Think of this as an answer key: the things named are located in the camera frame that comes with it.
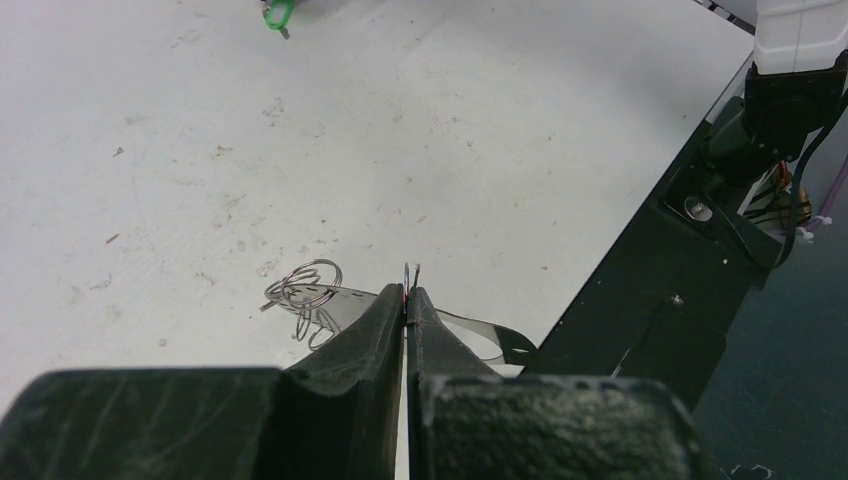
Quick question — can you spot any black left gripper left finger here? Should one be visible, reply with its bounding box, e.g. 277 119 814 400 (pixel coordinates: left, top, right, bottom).
1 284 404 479

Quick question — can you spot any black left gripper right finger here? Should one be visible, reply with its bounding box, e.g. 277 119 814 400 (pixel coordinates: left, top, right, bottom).
407 287 708 479

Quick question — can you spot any green key tag with key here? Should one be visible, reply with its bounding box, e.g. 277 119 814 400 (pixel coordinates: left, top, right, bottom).
262 0 297 40

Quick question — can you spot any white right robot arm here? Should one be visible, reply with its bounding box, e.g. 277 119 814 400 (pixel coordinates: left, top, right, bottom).
702 0 847 186

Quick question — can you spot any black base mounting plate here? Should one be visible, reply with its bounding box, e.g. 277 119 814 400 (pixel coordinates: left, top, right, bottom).
526 96 780 407

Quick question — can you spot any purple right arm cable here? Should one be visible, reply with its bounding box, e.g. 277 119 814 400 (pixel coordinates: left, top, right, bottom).
794 155 848 243

